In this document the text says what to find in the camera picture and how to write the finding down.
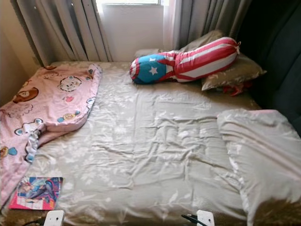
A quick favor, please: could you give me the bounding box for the pink cartoon print blanket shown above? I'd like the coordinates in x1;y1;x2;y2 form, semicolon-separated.
0;64;103;208

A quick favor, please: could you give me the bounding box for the colourful comic book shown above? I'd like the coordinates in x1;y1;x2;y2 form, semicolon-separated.
8;177;64;211

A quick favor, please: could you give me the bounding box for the grey pleated curtain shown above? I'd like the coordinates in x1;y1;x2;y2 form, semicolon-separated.
176;0;254;52
12;0;114;66

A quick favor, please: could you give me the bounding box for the bed with beige floral sheet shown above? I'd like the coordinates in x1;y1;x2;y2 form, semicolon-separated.
0;60;301;226

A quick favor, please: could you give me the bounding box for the pale grey pillow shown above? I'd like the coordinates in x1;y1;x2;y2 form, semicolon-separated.
133;48;163;59

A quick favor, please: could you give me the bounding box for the bright window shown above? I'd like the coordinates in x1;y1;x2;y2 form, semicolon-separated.
96;0;165;6

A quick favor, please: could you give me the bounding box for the sheer white curtain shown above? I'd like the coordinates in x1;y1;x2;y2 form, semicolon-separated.
162;0;184;51

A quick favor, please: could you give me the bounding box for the red white striped bolster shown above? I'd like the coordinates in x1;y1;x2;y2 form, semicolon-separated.
174;37;240;83

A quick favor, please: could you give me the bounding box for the grey beige pillow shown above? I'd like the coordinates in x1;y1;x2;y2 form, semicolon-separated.
179;29;226;53

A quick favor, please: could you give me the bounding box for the red cloth piece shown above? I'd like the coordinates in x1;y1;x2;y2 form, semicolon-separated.
221;81;253;97

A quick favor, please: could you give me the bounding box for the large beige floral pillow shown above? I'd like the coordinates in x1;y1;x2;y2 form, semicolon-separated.
216;108;301;226

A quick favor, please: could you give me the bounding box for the dark padded chair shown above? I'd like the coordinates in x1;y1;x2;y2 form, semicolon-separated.
235;0;301;124

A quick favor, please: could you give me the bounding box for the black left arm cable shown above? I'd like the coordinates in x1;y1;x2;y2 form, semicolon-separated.
24;218;48;226

